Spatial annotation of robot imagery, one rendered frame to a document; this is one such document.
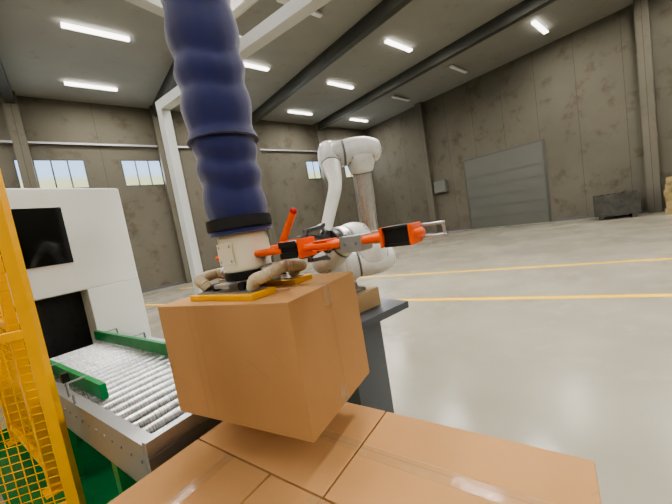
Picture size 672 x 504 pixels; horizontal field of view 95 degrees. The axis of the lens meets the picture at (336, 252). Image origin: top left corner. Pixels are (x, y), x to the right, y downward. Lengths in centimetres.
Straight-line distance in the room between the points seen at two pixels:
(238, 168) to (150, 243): 1154
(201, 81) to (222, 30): 18
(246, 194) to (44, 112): 1226
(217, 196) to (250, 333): 45
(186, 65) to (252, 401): 105
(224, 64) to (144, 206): 1160
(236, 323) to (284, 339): 18
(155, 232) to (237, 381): 1167
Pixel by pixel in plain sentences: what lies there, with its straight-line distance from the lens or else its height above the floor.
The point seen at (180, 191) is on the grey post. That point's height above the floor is 202.
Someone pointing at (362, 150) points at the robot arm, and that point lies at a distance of 162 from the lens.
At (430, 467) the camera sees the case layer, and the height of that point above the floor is 54.
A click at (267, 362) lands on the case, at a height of 90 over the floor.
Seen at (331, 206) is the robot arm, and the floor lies 134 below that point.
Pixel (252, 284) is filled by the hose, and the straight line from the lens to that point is 99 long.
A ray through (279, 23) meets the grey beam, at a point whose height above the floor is 311.
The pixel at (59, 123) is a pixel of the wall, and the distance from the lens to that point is 1312.
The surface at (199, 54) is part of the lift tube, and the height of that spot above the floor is 184.
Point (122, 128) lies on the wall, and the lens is 1325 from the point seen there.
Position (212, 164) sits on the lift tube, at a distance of 111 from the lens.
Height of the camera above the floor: 126
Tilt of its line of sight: 5 degrees down
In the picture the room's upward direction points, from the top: 9 degrees counter-clockwise
